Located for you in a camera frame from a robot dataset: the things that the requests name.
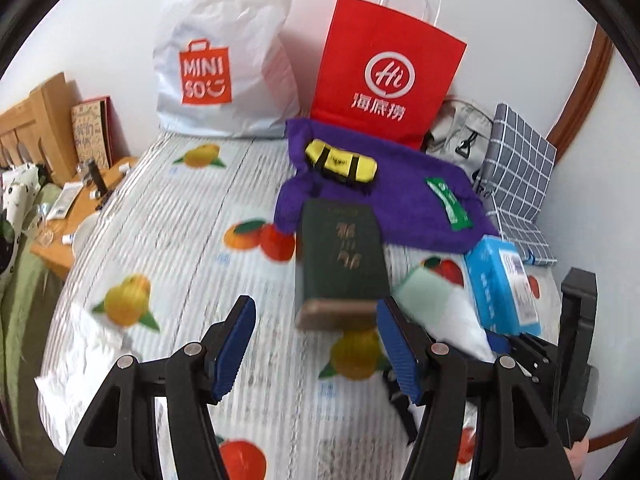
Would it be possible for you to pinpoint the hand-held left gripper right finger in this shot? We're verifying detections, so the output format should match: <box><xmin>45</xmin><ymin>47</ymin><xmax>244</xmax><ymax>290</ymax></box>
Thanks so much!
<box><xmin>376</xmin><ymin>297</ymin><xmax>573</xmax><ymax>480</ymax></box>

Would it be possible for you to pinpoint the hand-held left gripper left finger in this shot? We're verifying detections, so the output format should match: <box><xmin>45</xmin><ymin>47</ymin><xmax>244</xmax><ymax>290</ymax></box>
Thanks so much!
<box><xmin>57</xmin><ymin>295</ymin><xmax>258</xmax><ymax>480</ymax></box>

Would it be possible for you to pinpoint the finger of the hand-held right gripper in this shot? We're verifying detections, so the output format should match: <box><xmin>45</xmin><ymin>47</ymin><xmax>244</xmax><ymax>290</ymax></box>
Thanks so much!
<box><xmin>484</xmin><ymin>331</ymin><xmax>538</xmax><ymax>368</ymax></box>

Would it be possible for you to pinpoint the blue tissue pack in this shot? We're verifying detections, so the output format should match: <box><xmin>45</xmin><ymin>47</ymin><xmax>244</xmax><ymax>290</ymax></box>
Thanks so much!
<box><xmin>464</xmin><ymin>235</ymin><xmax>543</xmax><ymax>337</ymax></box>

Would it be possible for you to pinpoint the white mint drawstring pouch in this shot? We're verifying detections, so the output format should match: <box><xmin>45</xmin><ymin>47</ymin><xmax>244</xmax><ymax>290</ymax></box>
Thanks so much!
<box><xmin>391</xmin><ymin>265</ymin><xmax>493</xmax><ymax>361</ymax></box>

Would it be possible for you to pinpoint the dark green box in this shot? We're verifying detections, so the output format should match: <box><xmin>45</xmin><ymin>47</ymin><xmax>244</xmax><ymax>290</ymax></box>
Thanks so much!
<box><xmin>294</xmin><ymin>198</ymin><xmax>391</xmax><ymax>332</ymax></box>

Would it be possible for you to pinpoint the person's right hand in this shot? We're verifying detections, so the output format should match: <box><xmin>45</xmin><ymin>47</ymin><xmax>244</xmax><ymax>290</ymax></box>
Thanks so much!
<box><xmin>569</xmin><ymin>437</ymin><xmax>593</xmax><ymax>480</ymax></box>

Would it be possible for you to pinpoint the grey plaid cloth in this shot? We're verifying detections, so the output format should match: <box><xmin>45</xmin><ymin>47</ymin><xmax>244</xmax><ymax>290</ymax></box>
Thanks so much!
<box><xmin>492</xmin><ymin>195</ymin><xmax>558</xmax><ymax>267</ymax></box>

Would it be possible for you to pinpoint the fruit printed bed sheet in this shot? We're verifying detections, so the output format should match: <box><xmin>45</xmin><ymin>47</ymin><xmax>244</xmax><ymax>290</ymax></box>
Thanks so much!
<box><xmin>35</xmin><ymin>130</ymin><xmax>566</xmax><ymax>480</ymax></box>

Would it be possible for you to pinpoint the green packet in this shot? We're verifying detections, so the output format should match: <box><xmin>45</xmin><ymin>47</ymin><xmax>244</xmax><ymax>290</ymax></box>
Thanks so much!
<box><xmin>425</xmin><ymin>176</ymin><xmax>475</xmax><ymax>230</ymax></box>

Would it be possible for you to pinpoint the white bowl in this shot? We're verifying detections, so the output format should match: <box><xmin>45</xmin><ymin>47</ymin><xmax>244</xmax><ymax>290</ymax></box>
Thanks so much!
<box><xmin>72</xmin><ymin>212</ymin><xmax>101</xmax><ymax>259</ymax></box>

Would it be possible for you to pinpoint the grey plaid cushion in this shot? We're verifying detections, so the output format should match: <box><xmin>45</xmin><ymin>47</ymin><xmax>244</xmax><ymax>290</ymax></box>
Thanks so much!
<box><xmin>472</xmin><ymin>103</ymin><xmax>558</xmax><ymax>226</ymax></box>

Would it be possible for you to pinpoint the wooden bedside table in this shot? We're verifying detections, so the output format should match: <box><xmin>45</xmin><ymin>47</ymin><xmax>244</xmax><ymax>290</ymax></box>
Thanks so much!
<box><xmin>30</xmin><ymin>157</ymin><xmax>138</xmax><ymax>281</ymax></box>

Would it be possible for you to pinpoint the yellow pouch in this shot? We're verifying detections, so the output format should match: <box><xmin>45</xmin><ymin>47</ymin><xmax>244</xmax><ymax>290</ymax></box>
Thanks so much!
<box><xmin>304</xmin><ymin>138</ymin><xmax>378</xmax><ymax>184</ymax></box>

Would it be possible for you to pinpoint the green blanket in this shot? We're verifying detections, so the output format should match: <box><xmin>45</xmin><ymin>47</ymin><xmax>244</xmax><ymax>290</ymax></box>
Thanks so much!
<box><xmin>0</xmin><ymin>182</ymin><xmax>66</xmax><ymax>456</ymax></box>

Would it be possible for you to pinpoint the black small bottle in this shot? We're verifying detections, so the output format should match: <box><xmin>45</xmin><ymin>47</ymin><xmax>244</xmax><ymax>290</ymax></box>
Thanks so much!
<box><xmin>82</xmin><ymin>159</ymin><xmax>109</xmax><ymax>197</ymax></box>

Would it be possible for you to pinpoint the grey backpack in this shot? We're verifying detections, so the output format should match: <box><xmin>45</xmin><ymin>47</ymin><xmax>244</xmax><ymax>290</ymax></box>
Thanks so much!
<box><xmin>422</xmin><ymin>99</ymin><xmax>496</xmax><ymax>181</ymax></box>

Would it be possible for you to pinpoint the white tube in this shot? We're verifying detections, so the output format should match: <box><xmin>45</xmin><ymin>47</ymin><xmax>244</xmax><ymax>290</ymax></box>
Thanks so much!
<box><xmin>50</xmin><ymin>185</ymin><xmax>81</xmax><ymax>221</ymax></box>

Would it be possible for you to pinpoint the clear glass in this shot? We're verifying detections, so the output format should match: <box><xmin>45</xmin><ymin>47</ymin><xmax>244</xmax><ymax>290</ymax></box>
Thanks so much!
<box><xmin>29</xmin><ymin>202</ymin><xmax>57</xmax><ymax>247</ymax></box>

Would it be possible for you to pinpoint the brown printed notebook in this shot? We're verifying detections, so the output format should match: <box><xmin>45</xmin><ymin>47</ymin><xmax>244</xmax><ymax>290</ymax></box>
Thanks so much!
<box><xmin>70</xmin><ymin>96</ymin><xmax>113</xmax><ymax>171</ymax></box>

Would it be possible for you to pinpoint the black spotted white cloth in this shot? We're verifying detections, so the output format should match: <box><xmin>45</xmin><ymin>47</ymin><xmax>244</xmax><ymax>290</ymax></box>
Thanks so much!
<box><xmin>0</xmin><ymin>165</ymin><xmax>41</xmax><ymax>306</ymax></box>

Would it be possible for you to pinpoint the red paper bag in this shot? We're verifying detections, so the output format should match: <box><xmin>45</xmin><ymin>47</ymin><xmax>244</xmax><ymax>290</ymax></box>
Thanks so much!
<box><xmin>310</xmin><ymin>0</ymin><xmax>468</xmax><ymax>151</ymax></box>

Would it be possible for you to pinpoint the white plastic shopping bag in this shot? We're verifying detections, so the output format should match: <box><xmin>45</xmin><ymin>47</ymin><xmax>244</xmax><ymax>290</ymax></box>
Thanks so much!
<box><xmin>152</xmin><ymin>0</ymin><xmax>301</xmax><ymax>138</ymax></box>

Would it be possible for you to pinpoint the wooden headboard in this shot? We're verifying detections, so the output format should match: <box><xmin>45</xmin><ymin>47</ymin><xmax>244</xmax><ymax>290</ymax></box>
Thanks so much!
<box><xmin>0</xmin><ymin>72</ymin><xmax>81</xmax><ymax>186</ymax></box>

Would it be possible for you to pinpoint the brown wooden door frame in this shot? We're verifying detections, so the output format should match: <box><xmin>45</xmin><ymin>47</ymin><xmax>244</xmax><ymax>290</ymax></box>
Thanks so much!
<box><xmin>545</xmin><ymin>25</ymin><xmax>614</xmax><ymax>161</ymax></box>

